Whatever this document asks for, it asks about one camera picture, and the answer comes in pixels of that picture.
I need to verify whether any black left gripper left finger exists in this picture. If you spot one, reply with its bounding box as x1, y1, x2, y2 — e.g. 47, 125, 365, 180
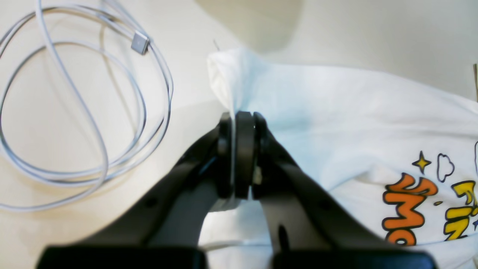
37, 113, 233, 269

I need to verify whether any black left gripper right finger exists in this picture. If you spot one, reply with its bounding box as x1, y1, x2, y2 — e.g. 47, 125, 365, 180
235, 112, 437, 269

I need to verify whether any white printed t-shirt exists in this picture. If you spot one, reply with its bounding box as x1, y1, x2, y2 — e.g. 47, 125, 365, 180
207, 49, 478, 269

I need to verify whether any coiled white cable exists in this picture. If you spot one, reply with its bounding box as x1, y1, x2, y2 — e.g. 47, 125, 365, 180
0, 0, 174, 213

